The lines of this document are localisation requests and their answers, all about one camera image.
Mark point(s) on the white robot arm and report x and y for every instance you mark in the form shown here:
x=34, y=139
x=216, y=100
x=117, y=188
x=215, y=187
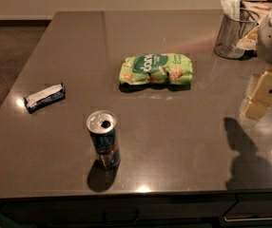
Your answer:
x=264, y=51

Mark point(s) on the dark cabinet drawer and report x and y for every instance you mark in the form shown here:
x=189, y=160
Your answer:
x=249, y=210

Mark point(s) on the dark blue snack bar wrapper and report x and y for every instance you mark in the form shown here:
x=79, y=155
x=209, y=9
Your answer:
x=45, y=97

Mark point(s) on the white napkin in cup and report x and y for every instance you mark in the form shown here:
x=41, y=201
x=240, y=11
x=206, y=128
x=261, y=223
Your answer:
x=231, y=8

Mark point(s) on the metal mesh cup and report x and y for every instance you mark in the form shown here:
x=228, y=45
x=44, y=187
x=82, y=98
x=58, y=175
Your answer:
x=232, y=31

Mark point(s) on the blue redbull can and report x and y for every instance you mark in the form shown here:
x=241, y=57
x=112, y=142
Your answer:
x=101, y=126

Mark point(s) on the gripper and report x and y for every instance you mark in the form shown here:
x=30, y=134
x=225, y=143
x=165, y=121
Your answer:
x=260, y=92

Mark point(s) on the green snack bag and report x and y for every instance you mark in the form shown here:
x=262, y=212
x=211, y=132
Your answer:
x=158, y=69

